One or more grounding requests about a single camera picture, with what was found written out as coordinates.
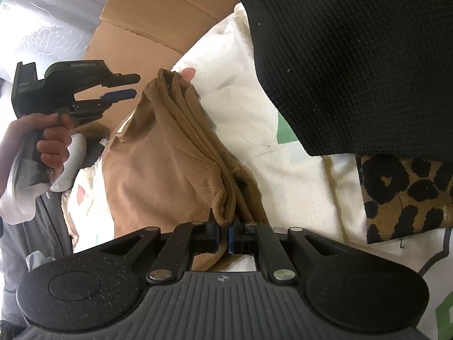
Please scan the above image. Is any black folded garment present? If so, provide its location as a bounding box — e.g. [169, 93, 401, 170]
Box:
[221, 0, 453, 158]

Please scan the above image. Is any grey wrapped panel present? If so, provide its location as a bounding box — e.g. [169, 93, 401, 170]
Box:
[0, 0, 123, 82]

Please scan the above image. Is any white cloth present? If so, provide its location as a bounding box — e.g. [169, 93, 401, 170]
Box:
[0, 134, 87, 225]

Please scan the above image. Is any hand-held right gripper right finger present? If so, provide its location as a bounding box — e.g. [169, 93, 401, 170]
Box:
[229, 216, 349, 286]

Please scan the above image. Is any brown printed t-shirt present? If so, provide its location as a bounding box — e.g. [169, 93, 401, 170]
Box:
[102, 68, 271, 273]

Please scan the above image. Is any cream bear print blanket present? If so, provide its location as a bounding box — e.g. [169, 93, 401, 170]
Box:
[62, 2, 453, 340]

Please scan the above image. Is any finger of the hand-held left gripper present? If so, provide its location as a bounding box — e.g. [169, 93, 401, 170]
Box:
[102, 73, 141, 88]
[73, 89, 138, 111]

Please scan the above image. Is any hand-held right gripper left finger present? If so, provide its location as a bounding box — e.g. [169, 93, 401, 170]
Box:
[97, 209, 219, 286]

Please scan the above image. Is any person's left hand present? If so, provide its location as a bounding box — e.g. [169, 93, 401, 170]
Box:
[0, 113, 73, 199]

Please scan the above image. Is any dark grey pillow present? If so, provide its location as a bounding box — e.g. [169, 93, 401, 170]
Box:
[0, 191, 76, 326]

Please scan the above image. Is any folded cardboard sheet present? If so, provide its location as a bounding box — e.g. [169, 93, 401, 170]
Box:
[76, 0, 238, 140]

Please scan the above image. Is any leopard print cloth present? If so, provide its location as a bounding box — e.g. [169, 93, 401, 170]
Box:
[356, 154, 453, 245]

